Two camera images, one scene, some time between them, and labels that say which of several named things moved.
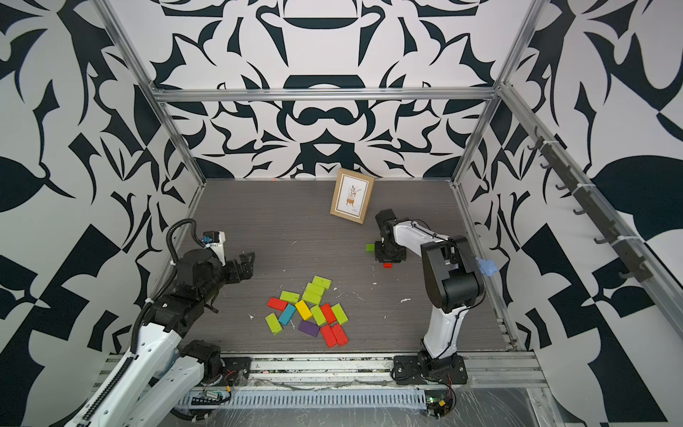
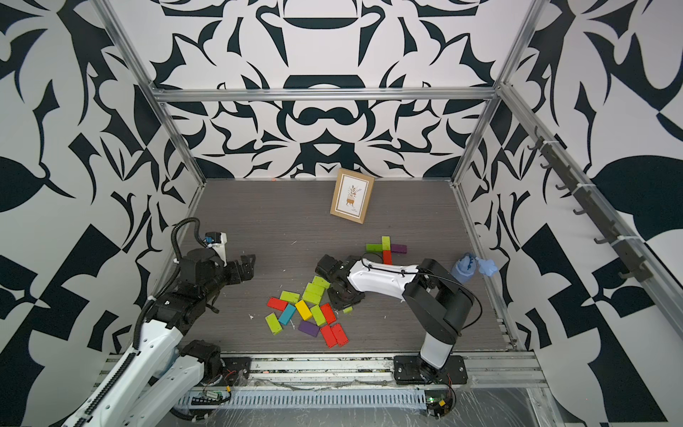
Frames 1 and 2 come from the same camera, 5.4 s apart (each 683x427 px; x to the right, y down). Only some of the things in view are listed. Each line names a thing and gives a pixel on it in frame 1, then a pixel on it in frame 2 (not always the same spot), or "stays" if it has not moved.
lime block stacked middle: x=313 y=293 stays
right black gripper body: x=388 y=253 to x=335 y=294
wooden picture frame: x=352 y=195 stays
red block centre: x=328 y=312 stays
